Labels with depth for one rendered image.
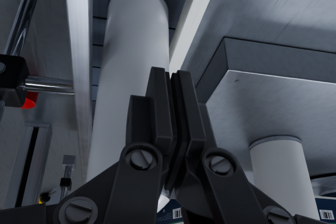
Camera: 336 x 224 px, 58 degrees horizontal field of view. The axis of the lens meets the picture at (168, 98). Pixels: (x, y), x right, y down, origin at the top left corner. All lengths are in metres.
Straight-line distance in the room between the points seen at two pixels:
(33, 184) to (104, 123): 0.40
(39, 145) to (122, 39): 0.41
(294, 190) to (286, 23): 0.26
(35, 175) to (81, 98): 0.36
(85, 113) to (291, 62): 0.25
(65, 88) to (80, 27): 0.07
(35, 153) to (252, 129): 0.38
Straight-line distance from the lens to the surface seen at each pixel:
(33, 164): 0.59
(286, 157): 0.53
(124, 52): 0.21
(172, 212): 0.74
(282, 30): 0.39
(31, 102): 0.48
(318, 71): 0.42
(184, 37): 0.25
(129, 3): 0.24
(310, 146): 0.61
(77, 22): 0.17
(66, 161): 0.61
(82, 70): 0.21
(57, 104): 0.54
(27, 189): 0.58
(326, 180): 0.82
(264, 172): 0.53
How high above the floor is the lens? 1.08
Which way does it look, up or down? 30 degrees down
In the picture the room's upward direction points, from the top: 180 degrees clockwise
